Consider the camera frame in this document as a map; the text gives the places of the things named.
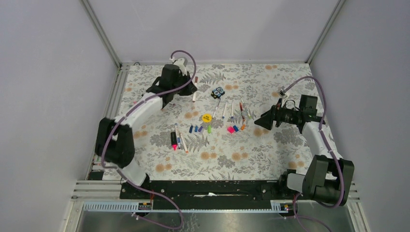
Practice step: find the orange tip white pen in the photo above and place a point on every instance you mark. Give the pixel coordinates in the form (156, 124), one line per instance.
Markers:
(184, 143)

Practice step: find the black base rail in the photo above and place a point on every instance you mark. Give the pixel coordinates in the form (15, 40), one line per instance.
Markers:
(255, 195)

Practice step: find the blue whiteboard marker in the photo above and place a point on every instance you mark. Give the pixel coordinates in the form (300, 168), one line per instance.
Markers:
(177, 137)

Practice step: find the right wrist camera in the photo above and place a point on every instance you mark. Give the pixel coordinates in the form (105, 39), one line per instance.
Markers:
(283, 93)

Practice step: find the purple cap white pen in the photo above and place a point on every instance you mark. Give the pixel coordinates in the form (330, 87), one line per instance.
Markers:
(232, 110)

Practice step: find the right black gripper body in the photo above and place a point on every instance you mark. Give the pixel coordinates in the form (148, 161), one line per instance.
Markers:
(283, 115)

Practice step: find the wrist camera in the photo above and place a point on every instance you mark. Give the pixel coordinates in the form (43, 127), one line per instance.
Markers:
(181, 62)
(283, 93)

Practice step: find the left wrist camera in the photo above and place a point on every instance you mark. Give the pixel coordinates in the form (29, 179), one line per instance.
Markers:
(181, 62)

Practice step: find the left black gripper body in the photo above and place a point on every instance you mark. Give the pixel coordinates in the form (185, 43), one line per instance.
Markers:
(183, 79)

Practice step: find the black pink highlighter marker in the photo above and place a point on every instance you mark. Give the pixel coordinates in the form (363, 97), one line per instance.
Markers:
(174, 143)

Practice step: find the orange red pen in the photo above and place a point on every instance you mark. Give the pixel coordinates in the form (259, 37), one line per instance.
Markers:
(242, 112)

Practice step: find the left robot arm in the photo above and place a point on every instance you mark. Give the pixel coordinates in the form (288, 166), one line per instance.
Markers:
(115, 141)

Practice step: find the floral table mat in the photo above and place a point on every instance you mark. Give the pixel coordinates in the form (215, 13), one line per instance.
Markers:
(249, 154)

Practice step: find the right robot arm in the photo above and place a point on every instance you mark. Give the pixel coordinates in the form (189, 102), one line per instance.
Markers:
(329, 176)

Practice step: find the yellow big blind chip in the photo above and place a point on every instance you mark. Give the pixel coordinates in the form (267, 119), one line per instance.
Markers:
(206, 118)

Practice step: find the white blue tip pen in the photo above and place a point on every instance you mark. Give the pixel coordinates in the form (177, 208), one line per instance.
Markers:
(224, 110)

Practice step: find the pink highlighter cap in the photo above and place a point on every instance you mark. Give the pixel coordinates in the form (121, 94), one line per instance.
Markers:
(230, 130)

